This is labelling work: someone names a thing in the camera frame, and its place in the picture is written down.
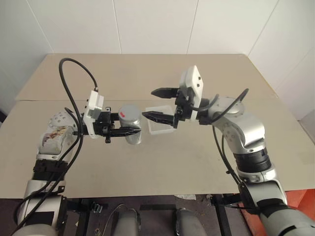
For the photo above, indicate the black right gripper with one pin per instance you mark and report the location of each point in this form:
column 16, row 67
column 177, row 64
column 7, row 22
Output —
column 183, row 108

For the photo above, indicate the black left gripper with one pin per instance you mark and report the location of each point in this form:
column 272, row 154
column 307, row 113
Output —
column 104, row 121

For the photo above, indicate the glass jar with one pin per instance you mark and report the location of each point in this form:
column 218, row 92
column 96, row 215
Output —
column 134, row 138

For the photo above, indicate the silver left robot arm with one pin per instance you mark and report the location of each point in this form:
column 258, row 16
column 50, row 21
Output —
column 53, row 145

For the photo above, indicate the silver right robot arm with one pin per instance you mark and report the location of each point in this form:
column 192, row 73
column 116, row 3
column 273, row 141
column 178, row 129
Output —
column 251, row 127

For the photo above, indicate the clear plastic box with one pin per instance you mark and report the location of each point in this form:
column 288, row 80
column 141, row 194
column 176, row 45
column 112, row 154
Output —
column 161, row 129

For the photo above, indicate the orange object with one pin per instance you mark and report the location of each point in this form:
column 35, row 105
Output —
column 299, row 199

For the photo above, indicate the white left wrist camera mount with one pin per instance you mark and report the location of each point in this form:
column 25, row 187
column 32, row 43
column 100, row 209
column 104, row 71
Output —
column 92, row 115

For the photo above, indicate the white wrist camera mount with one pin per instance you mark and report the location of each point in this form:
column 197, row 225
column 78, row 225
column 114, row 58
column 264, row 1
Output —
column 194, row 78
column 92, row 115

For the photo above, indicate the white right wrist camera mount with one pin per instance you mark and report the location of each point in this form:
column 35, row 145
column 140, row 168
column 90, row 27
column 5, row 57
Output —
column 194, row 78

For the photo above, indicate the small grey bracket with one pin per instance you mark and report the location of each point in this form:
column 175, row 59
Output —
column 97, row 207

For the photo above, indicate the black metal table frame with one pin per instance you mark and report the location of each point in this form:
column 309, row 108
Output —
column 82, row 216

